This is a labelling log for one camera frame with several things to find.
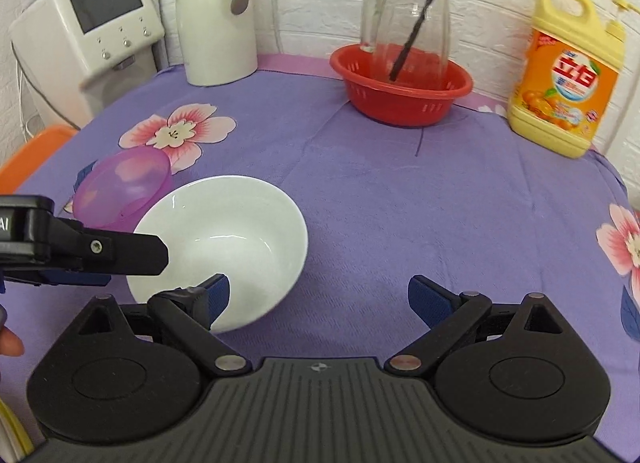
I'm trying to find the purple floral tablecloth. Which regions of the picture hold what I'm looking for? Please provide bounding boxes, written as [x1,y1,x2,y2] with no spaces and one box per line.
[0,54,640,444]

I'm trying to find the yellow detergent bottle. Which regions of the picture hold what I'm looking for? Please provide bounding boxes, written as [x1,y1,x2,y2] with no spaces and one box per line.
[507,0,630,160]

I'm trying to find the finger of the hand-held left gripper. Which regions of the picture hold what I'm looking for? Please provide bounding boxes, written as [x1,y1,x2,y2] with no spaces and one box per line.
[50,217,169,276]
[0,268,112,294]

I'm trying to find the white bowl with red pattern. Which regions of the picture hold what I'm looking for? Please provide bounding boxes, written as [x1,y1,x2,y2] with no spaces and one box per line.
[126,175,309,335]

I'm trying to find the white water dispenser with screen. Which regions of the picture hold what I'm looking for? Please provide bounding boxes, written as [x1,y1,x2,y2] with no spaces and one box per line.
[9,0,166,130]

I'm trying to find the white thermos jug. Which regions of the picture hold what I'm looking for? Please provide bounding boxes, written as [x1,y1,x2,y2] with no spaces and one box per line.
[175,0,259,87]

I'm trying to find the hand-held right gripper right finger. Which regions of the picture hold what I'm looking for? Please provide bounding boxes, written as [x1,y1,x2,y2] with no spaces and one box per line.
[384,274,576,378]

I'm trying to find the red plastic basket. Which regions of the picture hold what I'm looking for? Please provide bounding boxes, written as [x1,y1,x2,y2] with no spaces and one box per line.
[329,43,474,128]

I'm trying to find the purple plastic bowl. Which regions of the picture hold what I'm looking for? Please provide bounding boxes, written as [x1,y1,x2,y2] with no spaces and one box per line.
[73,147,173,231]

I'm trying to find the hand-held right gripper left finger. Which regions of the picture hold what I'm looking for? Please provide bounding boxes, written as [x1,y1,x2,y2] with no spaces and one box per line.
[75,273,253,378]

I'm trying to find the person's left hand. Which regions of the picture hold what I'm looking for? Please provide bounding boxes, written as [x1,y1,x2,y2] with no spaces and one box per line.
[0,308,25,358]

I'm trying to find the black stirring stick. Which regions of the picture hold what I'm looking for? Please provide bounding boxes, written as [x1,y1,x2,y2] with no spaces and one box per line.
[389,0,459,81]

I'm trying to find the orange plastic stool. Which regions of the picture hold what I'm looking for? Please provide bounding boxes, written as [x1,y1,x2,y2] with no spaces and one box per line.
[0,124,80,188]

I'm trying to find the glass pitcher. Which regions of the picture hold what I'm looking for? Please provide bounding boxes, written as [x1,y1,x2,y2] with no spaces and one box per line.
[361,0,457,91]

